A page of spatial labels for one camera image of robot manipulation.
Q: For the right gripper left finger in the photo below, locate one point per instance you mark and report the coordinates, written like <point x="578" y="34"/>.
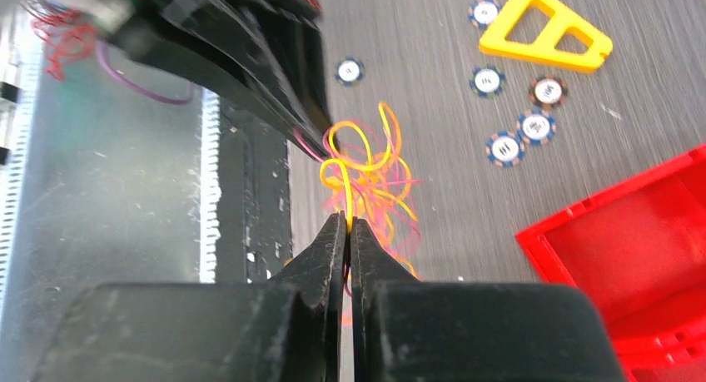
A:
<point x="287" y="328"/>

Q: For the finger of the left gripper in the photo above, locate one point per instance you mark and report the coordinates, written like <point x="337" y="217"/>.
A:
<point x="263" y="55"/>

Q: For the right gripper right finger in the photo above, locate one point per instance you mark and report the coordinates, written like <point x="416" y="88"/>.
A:
<point x="405" y="329"/>

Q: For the poker chip blue right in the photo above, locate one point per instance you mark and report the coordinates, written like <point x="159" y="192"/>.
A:
<point x="505" y="149"/>

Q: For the poker chip left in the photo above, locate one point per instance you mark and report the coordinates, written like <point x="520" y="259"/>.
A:
<point x="482" y="13"/>

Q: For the poker chip blue upper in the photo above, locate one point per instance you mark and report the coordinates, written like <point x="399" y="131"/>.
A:
<point x="536" y="127"/>

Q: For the red compartment bin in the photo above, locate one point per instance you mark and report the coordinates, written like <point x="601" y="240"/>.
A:
<point x="637" y="250"/>

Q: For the poker chip brown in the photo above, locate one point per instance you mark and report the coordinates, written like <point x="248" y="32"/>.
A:
<point x="548" y="91"/>

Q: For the white slotted cable duct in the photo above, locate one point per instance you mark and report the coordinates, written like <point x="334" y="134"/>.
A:
<point x="210" y="191"/>

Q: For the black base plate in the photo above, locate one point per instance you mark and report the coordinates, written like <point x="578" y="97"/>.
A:
<point x="254" y="210"/>

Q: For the yellow triangle frame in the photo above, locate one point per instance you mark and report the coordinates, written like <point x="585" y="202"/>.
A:
<point x="562" y="21"/>

